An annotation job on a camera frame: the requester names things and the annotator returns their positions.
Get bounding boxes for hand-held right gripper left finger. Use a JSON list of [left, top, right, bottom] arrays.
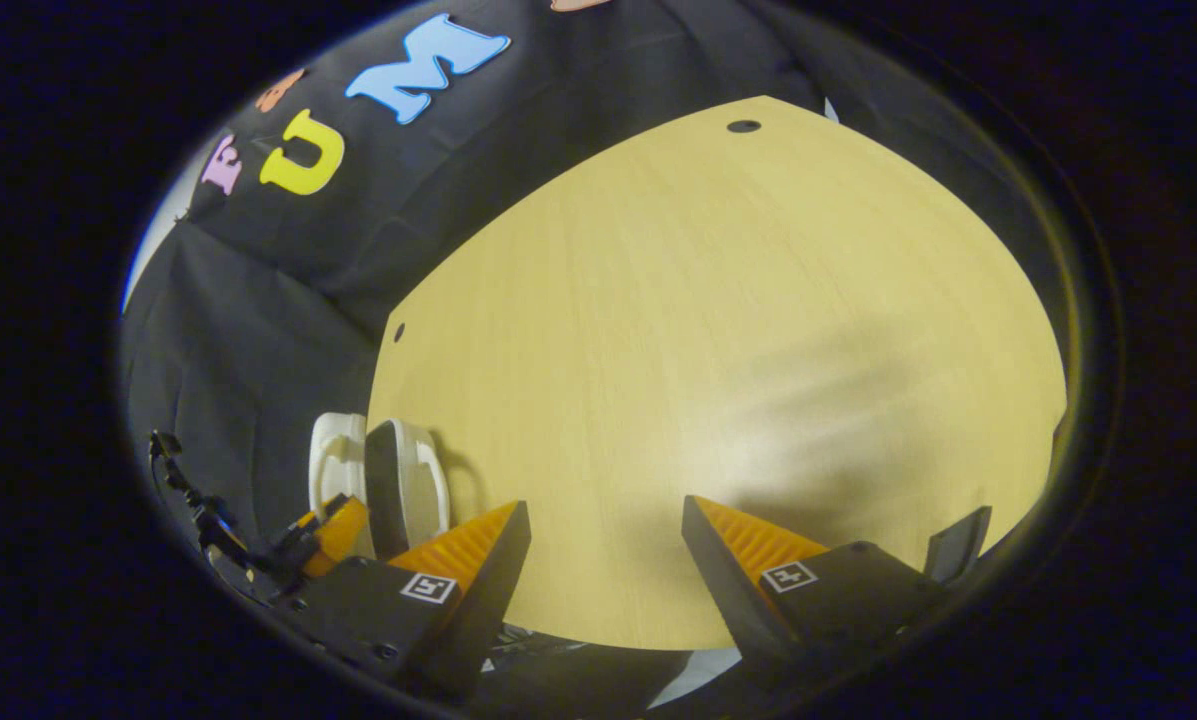
[[291, 500, 533, 698]]

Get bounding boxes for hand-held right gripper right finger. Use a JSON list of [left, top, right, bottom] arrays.
[[681, 494, 946, 673]]

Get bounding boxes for white suitcase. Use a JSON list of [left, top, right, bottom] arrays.
[[308, 411, 452, 563]]

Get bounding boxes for dark flat object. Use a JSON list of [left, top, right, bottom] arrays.
[[923, 505, 993, 587]]

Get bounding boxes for black backdrop cloth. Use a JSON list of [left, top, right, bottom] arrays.
[[118, 0, 1059, 561]]

